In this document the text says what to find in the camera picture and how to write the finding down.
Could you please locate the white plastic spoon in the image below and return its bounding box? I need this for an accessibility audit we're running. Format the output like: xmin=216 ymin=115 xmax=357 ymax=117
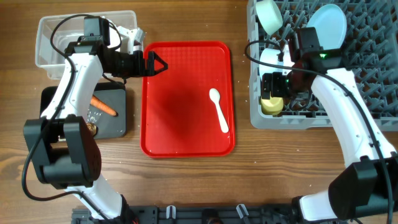
xmin=209 ymin=88 xmax=229 ymax=133

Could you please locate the orange carrot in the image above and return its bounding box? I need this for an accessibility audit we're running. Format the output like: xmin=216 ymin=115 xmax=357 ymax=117
xmin=90 ymin=95 xmax=118 ymax=117

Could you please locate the black tray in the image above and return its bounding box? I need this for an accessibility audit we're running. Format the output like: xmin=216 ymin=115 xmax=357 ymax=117
xmin=24 ymin=82 xmax=126 ymax=147

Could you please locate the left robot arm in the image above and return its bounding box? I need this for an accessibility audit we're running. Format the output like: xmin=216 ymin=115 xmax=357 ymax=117
xmin=21 ymin=40 xmax=160 ymax=223

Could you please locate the green bowl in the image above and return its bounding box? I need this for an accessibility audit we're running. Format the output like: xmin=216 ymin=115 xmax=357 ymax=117
xmin=254 ymin=0 xmax=283 ymax=35

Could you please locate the white rice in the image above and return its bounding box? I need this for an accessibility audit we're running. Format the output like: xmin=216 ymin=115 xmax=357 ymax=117
xmin=87 ymin=108 xmax=103 ymax=124

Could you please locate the clear plastic bin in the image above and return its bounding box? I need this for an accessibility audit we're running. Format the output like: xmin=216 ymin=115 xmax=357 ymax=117
xmin=35 ymin=10 xmax=138 ymax=80

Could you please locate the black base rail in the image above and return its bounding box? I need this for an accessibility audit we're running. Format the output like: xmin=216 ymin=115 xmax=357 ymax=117
xmin=71 ymin=203 xmax=304 ymax=224

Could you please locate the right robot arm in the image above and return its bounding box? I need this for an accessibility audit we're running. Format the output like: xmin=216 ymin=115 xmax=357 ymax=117
xmin=262 ymin=49 xmax=397 ymax=223

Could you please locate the red plastic tray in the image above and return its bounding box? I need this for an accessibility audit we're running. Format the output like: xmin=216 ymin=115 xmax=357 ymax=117
xmin=140 ymin=40 xmax=236 ymax=158

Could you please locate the yellow cup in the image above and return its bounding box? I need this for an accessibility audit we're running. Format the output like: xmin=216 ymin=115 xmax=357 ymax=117
xmin=260 ymin=97 xmax=284 ymax=115

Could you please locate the grey dishwasher rack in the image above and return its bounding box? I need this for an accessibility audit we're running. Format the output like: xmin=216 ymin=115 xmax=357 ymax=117
xmin=246 ymin=0 xmax=397 ymax=131

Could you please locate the blue bowl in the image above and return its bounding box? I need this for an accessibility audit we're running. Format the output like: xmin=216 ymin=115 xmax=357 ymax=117
xmin=259 ymin=46 xmax=294 ymax=78

